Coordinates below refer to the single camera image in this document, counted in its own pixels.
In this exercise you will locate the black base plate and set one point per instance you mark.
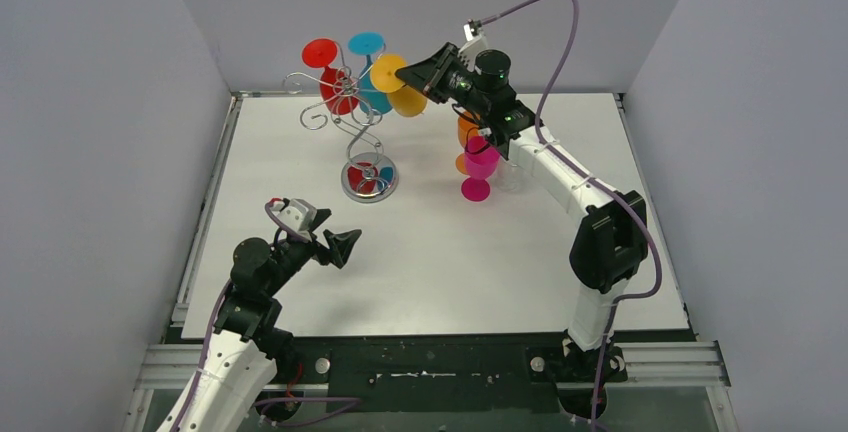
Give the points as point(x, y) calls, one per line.
point(535, 372)

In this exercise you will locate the red wine glass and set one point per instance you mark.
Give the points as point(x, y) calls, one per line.
point(322, 53)

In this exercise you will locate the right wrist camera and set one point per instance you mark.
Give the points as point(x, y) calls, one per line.
point(476, 43)

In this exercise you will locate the orange wine glass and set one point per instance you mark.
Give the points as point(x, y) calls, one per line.
point(465, 130)

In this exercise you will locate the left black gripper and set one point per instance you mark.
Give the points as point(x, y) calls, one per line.
point(322, 247)

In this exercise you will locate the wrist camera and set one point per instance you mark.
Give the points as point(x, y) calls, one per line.
point(476, 43)
point(293, 216)

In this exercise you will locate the clear patterned wine glass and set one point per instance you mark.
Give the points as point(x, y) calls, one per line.
point(509, 177)

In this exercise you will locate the magenta wine glass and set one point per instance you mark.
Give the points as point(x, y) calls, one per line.
point(481, 160)

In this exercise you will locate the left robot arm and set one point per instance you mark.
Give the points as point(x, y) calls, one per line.
point(243, 350)

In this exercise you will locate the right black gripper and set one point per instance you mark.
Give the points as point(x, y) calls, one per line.
point(431, 75)

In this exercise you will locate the yellow wine glass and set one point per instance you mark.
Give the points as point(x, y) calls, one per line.
point(404, 99)

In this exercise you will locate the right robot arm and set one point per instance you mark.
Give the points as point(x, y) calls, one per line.
point(610, 242)

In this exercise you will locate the chrome wine glass rack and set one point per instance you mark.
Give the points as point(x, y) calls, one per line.
point(368, 175)

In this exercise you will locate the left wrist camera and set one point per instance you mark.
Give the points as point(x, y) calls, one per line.
point(293, 216)

